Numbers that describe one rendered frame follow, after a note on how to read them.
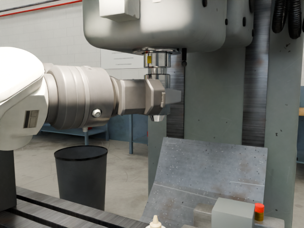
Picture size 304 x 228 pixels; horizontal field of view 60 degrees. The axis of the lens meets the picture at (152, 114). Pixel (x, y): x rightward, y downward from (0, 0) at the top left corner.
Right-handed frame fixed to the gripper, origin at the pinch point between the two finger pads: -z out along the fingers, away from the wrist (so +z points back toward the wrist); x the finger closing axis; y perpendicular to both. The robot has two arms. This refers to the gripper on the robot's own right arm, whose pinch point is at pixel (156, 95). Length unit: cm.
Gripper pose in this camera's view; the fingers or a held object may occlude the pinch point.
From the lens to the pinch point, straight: 46.6
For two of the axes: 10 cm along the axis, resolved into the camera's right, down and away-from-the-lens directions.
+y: -0.1, 9.9, 1.1
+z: -8.0, 0.6, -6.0
